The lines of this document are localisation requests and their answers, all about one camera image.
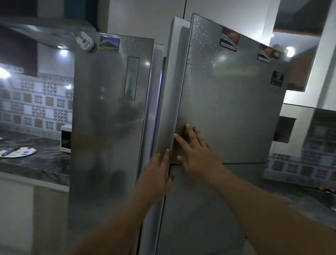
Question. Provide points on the person's right hand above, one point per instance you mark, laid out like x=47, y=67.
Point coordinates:
x=202, y=157

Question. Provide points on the person's left hand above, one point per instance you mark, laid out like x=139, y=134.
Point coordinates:
x=153, y=178

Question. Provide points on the person's right middle finger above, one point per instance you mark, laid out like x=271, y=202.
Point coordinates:
x=190, y=135

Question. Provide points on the person's right thumb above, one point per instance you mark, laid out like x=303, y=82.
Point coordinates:
x=181, y=158

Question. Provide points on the person's left thumb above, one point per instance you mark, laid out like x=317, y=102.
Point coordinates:
x=171, y=179

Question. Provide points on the silver fridge door with stickers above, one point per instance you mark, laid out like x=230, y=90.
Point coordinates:
x=225, y=99

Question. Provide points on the person's left forearm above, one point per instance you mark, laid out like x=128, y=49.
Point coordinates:
x=118, y=226

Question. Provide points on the person's right forearm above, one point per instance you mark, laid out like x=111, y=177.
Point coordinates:
x=262, y=215

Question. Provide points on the silver refrigerator body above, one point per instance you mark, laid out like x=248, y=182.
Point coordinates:
x=153, y=86

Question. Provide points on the silver fridge door with display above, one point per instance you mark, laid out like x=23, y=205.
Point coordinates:
x=105, y=126

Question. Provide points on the large red striped sticker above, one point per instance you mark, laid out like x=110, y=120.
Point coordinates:
x=229, y=39

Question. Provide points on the dark square sticker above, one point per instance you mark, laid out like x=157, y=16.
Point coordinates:
x=277, y=78

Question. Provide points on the small red striped sticker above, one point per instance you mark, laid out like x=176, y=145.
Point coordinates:
x=265, y=54

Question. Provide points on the white microwave oven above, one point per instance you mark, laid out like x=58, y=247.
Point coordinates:
x=65, y=139

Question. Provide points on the landscape picture magnet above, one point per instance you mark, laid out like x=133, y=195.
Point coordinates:
x=109, y=43

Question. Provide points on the white overhead cabinet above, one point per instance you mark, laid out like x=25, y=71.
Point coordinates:
x=147, y=15

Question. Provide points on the white magnetic timer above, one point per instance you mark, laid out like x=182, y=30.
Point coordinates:
x=85, y=41

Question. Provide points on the white dotted plate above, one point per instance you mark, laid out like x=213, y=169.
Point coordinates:
x=23, y=152

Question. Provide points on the white base cabinet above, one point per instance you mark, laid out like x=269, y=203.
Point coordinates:
x=26, y=218

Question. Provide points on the black knife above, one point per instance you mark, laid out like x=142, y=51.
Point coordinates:
x=10, y=151

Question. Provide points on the steel range hood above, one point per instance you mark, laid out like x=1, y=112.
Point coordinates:
x=44, y=30

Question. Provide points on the round wall light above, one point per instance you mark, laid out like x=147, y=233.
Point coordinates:
x=290, y=51

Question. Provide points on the dark wall cabinet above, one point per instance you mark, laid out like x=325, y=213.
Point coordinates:
x=18, y=52

